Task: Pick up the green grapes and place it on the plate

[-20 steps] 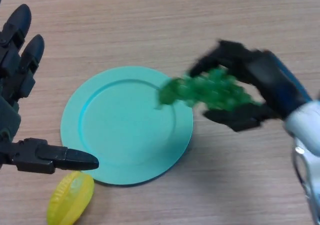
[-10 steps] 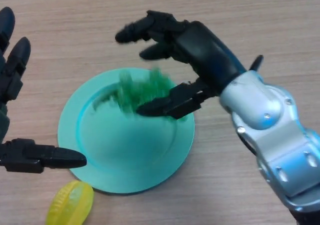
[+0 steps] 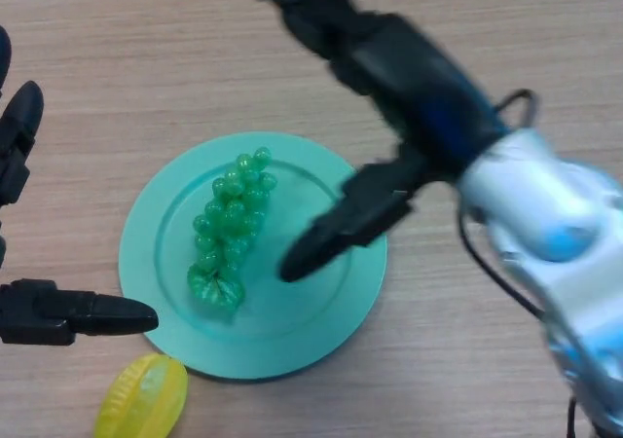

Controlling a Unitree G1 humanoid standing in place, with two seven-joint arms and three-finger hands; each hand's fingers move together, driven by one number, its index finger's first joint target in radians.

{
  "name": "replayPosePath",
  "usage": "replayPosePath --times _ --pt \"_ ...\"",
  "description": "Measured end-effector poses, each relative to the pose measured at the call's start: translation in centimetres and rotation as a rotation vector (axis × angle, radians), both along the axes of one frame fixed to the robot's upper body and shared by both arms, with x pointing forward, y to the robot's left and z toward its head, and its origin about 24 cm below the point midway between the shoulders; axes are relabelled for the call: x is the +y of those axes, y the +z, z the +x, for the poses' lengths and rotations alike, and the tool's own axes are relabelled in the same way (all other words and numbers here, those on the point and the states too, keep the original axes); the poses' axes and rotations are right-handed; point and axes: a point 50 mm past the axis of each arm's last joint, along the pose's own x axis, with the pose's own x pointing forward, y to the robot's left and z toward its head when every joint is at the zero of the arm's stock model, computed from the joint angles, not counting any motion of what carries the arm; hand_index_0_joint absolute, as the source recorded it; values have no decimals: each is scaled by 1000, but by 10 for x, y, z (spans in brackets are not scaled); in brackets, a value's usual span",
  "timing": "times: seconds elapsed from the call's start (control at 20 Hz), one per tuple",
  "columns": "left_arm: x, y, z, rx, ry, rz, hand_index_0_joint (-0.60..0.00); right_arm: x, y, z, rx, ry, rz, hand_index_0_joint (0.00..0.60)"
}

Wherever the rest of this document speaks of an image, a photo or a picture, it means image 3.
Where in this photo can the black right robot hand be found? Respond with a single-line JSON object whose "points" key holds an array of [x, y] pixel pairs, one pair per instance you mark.
{"points": [[418, 92]]}

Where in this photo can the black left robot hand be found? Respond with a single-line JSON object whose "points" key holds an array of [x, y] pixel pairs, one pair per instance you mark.
{"points": [[44, 314]]}

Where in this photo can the green grape bunch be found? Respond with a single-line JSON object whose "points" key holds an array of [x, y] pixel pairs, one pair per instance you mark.
{"points": [[231, 214]]}

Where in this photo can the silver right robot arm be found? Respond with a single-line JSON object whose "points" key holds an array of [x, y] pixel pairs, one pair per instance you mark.
{"points": [[550, 224]]}

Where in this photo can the round green plate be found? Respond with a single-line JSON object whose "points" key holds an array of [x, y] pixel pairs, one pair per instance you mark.
{"points": [[302, 321]]}

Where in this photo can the yellow starfruit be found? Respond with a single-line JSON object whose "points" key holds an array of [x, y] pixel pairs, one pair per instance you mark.
{"points": [[146, 399]]}

